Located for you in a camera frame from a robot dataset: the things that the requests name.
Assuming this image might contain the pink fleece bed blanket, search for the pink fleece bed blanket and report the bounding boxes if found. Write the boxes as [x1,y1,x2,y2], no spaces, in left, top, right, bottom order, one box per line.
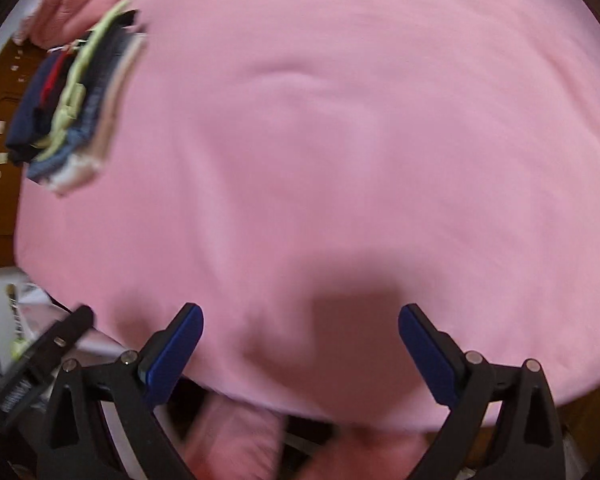
[16,0,600,429]

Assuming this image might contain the pink pillow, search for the pink pillow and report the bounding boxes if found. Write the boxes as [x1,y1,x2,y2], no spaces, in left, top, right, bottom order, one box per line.
[11,0,146,47]

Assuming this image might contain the light green folded garment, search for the light green folded garment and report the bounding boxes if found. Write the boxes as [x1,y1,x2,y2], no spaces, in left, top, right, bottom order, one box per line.
[34,0,130,162]

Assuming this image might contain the navy red varsity jacket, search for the navy red varsity jacket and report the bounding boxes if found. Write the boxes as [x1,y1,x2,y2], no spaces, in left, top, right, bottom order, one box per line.
[6,49,76,166]

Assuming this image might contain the blue folded jeans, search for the blue folded jeans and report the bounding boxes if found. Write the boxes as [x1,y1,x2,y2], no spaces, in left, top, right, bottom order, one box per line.
[27,25,144,183]

